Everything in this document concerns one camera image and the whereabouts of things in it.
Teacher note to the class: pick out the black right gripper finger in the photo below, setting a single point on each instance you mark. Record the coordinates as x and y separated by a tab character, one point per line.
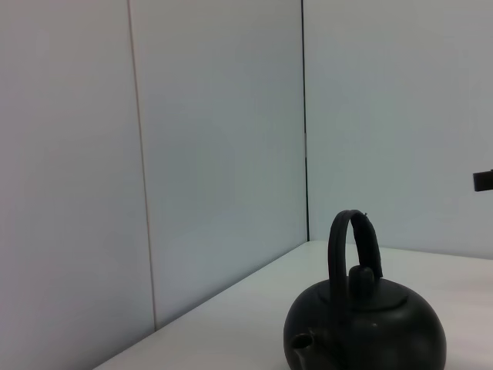
483	181

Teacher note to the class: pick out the black round teapot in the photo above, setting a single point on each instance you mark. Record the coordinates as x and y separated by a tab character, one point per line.
366	331

